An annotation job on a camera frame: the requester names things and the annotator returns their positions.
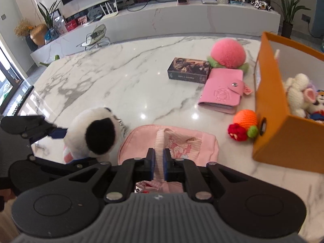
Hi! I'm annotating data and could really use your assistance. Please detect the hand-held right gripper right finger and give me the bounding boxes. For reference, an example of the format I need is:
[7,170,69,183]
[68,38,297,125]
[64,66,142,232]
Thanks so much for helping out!
[163,148,261,203]

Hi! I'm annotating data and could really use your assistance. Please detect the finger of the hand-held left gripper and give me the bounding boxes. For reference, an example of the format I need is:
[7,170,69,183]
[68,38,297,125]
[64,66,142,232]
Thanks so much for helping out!
[27,156,103,181]
[1,115,67,143]

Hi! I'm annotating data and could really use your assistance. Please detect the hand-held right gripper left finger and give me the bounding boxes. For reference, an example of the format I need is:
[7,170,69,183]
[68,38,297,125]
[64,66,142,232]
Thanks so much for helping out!
[58,148,155,203]

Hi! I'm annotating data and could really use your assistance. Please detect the panda plush toy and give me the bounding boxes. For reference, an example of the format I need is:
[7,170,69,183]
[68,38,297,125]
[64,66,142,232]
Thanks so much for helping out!
[63,107,129,164]

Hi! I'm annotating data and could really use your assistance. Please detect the pink fabric pouch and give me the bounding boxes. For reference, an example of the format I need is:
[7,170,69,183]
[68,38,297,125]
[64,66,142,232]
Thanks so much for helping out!
[118,125,219,194]

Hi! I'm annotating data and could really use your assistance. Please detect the orange storage box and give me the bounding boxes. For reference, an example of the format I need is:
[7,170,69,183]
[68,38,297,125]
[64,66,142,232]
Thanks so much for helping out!
[252,32,324,174]

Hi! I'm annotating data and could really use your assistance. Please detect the red crocheted toy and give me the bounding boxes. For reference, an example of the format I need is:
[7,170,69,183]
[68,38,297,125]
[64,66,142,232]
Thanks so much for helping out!
[227,123,248,141]

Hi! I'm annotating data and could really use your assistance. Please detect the pink snap card wallet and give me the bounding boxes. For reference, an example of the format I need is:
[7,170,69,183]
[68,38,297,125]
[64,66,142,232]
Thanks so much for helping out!
[198,68,254,114]

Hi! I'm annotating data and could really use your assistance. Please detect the orange crocheted fruit toy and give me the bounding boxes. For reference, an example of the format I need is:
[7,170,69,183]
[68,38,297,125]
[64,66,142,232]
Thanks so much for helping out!
[233,109,259,138]

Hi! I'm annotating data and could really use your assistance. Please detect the dark printed card box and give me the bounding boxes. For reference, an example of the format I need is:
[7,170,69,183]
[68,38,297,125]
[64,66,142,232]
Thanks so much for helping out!
[167,57,212,84]

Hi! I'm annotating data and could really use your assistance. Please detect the brown round vase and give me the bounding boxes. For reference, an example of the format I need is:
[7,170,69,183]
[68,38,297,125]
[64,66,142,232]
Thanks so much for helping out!
[30,23,48,46]

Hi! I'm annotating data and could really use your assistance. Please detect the baby bouncer seat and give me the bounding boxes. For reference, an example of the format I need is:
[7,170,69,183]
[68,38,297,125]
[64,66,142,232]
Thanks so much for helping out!
[77,24,111,51]

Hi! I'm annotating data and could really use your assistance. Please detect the dried flowers in dark vase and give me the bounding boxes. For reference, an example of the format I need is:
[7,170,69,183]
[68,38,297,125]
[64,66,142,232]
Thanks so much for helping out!
[14,18,38,52]

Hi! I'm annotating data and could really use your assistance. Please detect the green plant in blue vase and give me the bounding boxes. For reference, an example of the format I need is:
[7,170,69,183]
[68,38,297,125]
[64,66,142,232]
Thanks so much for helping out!
[37,0,62,41]

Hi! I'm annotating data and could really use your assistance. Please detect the pink peach plush toy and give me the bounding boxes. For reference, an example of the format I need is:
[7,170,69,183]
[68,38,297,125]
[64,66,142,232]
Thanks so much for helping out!
[207,40,250,72]

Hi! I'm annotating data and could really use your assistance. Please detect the white router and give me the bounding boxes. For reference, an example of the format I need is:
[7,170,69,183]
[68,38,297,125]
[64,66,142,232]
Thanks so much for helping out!
[100,1,120,21]

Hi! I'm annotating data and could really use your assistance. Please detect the white marble media cabinet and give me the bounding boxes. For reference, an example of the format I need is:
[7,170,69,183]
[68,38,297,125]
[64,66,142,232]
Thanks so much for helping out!
[30,0,281,62]

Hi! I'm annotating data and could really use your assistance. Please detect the white crocheted plush toy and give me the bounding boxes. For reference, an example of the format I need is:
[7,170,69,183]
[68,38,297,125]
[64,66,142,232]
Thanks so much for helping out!
[283,73,310,118]

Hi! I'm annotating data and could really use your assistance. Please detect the orange and blue doll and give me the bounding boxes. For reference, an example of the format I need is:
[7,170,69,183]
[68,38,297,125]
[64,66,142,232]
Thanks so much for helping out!
[306,90,324,123]

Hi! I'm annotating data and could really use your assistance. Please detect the black and white plush toy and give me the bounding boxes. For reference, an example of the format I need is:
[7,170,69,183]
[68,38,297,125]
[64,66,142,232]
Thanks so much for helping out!
[247,0,275,11]

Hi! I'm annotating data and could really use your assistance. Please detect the potted plant in black pot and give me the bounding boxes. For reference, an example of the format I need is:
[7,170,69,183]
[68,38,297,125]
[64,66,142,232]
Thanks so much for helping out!
[271,0,313,39]

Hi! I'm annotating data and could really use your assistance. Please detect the black cable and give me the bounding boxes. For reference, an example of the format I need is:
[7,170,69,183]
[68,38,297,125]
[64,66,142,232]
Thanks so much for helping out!
[127,0,152,12]

